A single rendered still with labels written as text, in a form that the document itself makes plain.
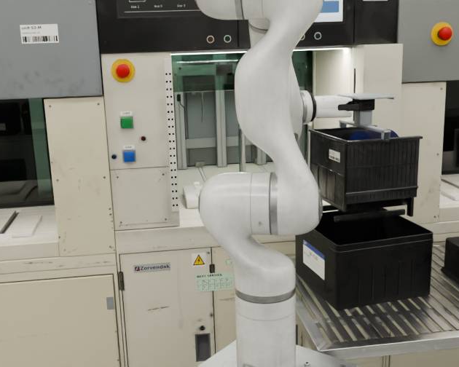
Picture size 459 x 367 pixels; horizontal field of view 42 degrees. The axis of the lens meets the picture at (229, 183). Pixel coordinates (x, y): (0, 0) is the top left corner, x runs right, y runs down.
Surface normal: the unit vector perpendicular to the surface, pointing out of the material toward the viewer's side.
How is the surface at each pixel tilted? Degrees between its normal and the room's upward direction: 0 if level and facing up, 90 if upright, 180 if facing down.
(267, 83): 87
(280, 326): 90
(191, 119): 90
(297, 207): 89
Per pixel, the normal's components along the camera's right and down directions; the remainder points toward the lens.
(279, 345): 0.36, 0.21
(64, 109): 0.14, 0.23
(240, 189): -0.12, -0.48
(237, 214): -0.13, 0.27
